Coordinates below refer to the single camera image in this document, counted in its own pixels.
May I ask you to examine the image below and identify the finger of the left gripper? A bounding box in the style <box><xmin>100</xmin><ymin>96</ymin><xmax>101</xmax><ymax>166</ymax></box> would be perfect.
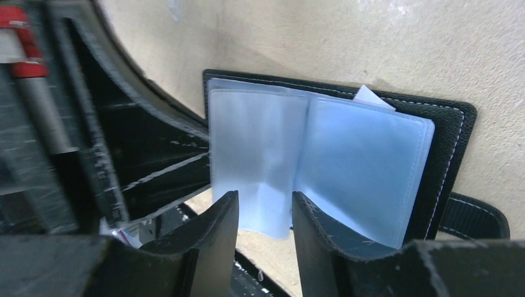
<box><xmin>45</xmin><ymin>1</ymin><xmax>209</xmax><ymax>226</ymax></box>

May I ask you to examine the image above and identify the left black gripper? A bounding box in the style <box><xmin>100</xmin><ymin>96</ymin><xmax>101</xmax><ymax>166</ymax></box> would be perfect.
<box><xmin>1</xmin><ymin>1</ymin><xmax>103</xmax><ymax>235</ymax></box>

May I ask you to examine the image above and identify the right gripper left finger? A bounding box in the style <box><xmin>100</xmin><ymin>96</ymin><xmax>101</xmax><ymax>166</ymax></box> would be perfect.
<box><xmin>1</xmin><ymin>191</ymin><xmax>239</xmax><ymax>296</ymax></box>

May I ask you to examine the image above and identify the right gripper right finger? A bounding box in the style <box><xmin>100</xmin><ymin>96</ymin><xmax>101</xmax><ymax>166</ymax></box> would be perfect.
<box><xmin>292</xmin><ymin>192</ymin><xmax>524</xmax><ymax>296</ymax></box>

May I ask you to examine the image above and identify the black leather card holder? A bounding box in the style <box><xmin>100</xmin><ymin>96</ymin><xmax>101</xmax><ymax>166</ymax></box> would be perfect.
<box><xmin>203</xmin><ymin>69</ymin><xmax>510</xmax><ymax>249</ymax></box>

